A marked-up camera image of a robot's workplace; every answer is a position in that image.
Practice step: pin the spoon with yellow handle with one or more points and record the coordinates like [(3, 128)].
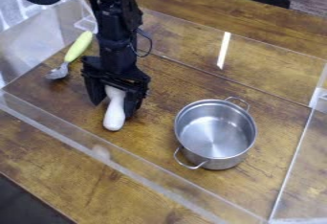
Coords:
[(74, 53)]

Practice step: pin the silver metal pot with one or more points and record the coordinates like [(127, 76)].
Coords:
[(215, 131)]

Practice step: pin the plush mushroom brown cap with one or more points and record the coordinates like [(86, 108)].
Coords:
[(115, 114)]

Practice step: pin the clear acrylic front barrier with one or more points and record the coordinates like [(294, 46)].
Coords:
[(156, 178)]

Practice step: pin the clear acrylic right panel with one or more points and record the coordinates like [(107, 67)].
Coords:
[(302, 200)]

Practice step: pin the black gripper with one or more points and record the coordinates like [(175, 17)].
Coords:
[(114, 68)]

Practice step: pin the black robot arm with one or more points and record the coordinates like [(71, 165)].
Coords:
[(119, 19)]

